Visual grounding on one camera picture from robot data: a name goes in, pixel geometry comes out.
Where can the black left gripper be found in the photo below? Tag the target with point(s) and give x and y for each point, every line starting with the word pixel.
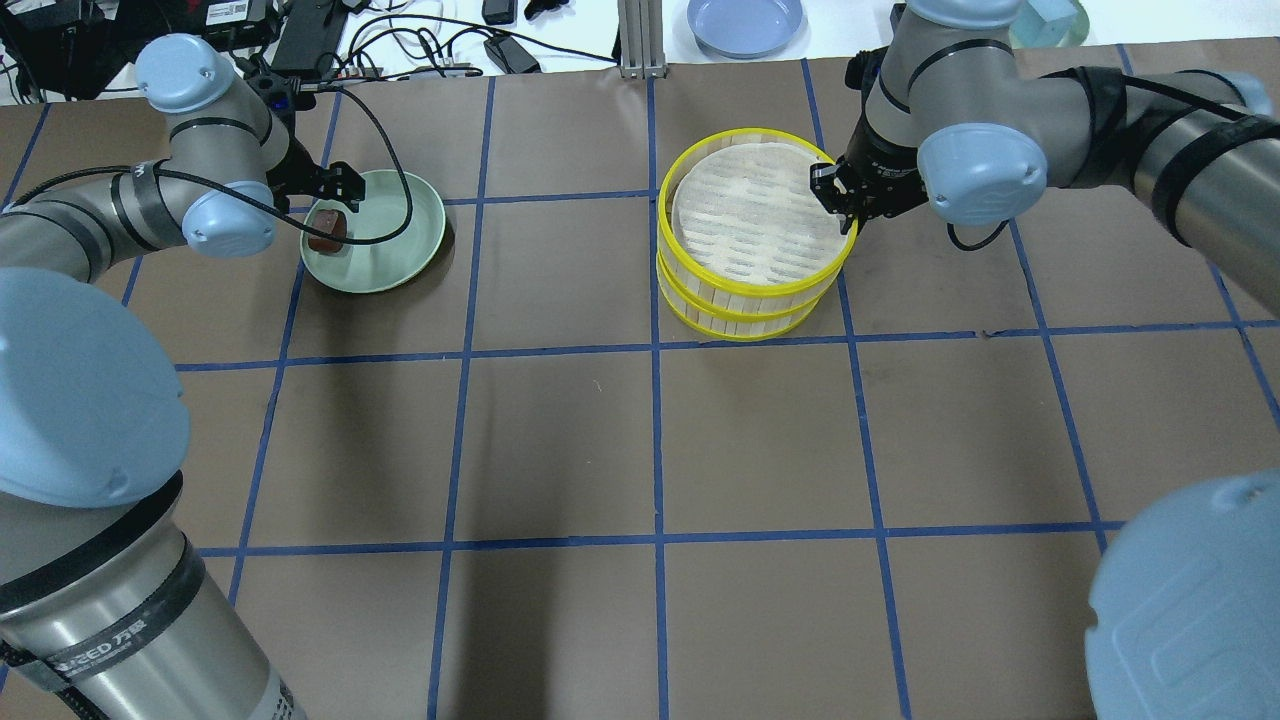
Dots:
pixel 299 172

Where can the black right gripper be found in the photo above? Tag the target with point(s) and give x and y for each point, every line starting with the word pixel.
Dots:
pixel 893 172

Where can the brown bun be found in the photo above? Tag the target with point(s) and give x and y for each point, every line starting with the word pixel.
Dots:
pixel 330 232

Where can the yellow steamer basket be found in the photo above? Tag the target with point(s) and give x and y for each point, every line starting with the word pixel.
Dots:
pixel 720 323
pixel 738 220

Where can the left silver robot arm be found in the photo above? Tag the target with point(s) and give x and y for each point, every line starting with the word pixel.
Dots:
pixel 107 604

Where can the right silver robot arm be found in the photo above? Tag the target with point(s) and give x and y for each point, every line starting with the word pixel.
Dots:
pixel 1185 600

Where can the light green plate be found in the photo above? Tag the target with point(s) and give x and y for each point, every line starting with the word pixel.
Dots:
pixel 412 224

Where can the blue plate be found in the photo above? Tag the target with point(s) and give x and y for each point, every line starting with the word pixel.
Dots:
pixel 744 29

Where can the black power adapter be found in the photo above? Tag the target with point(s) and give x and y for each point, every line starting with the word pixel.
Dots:
pixel 509 56

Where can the green bowl with blocks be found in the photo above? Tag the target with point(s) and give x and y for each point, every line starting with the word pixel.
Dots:
pixel 1050 24

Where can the aluminium frame post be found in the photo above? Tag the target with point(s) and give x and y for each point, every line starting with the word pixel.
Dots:
pixel 641 40

